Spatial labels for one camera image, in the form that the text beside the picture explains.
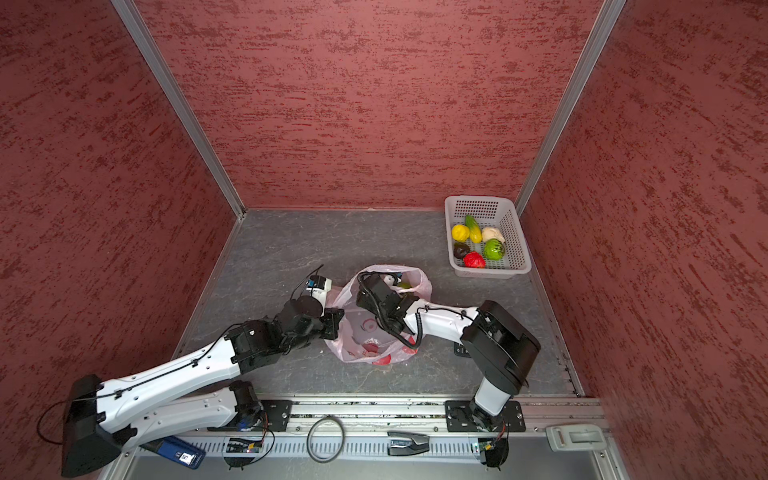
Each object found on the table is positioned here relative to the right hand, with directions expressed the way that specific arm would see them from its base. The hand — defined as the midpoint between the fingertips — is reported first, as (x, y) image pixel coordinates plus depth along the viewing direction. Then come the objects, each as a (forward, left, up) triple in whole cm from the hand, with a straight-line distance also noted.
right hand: (362, 302), depth 89 cm
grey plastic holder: (-35, -53, -5) cm, 64 cm away
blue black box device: (-35, +41, -2) cm, 54 cm away
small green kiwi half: (+5, -13, 0) cm, 14 cm away
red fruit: (+14, -37, +1) cm, 40 cm away
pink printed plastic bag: (-9, 0, -6) cm, 11 cm away
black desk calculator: (-13, -29, -5) cm, 32 cm away
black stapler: (-35, -11, -4) cm, 37 cm away
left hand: (-9, +4, +9) cm, 13 cm away
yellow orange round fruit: (+27, -35, 0) cm, 44 cm away
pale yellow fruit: (+27, -47, 0) cm, 54 cm away
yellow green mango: (+30, -41, -1) cm, 50 cm away
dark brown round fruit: (+20, -34, -1) cm, 39 cm away
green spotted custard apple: (+18, -45, +1) cm, 49 cm away
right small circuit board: (-37, -33, -7) cm, 51 cm away
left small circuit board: (-34, +31, -9) cm, 47 cm away
